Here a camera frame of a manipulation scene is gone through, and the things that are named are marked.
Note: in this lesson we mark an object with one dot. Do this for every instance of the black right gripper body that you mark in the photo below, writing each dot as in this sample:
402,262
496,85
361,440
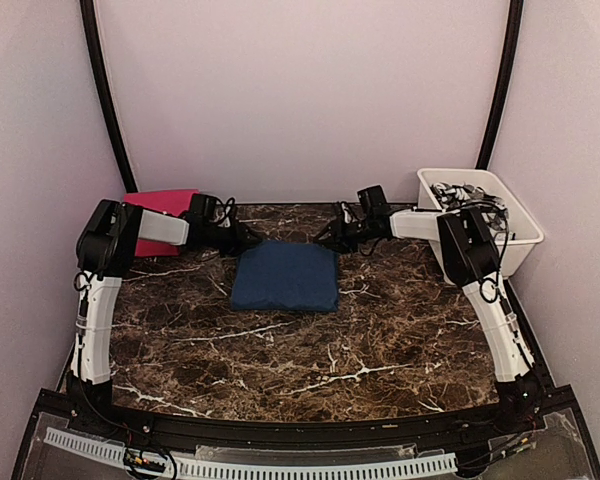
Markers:
352,235

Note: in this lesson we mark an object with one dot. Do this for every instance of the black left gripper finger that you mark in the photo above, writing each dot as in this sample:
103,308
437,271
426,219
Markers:
247,235
234,249

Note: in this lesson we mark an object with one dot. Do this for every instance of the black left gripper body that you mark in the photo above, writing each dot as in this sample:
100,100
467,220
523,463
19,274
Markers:
221,239

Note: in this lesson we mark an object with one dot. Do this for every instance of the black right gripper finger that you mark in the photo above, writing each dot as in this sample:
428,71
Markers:
339,244
327,234

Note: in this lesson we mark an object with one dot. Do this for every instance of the dark blue garment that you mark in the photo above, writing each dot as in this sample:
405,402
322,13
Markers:
282,276

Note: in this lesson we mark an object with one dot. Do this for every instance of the pink trousers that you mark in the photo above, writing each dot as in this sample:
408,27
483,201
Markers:
173,202

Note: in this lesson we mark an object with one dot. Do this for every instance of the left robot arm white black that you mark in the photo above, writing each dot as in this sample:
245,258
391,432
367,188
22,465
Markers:
105,253

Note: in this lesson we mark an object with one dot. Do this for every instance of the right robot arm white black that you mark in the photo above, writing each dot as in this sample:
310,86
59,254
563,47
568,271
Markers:
471,260

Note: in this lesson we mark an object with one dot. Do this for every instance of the white plastic laundry bin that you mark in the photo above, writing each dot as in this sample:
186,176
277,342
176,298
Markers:
514,230

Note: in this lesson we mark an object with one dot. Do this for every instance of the black white patterned garment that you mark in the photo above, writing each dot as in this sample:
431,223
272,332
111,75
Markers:
457,196

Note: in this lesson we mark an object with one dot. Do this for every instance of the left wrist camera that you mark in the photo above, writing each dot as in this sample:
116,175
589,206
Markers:
227,209

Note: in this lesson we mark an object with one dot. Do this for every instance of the black front rail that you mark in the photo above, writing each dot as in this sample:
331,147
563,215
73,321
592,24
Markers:
181,433

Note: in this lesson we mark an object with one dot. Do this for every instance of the white slotted cable duct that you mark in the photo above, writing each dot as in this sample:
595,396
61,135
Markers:
236,463

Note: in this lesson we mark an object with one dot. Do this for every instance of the left black corner post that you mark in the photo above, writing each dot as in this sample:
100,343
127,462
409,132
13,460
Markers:
103,89

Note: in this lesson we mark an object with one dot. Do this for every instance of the black corner post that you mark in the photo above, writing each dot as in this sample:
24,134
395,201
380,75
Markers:
103,89
506,65

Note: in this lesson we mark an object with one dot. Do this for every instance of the right black corner post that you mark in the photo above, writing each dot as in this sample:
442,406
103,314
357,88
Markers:
506,65

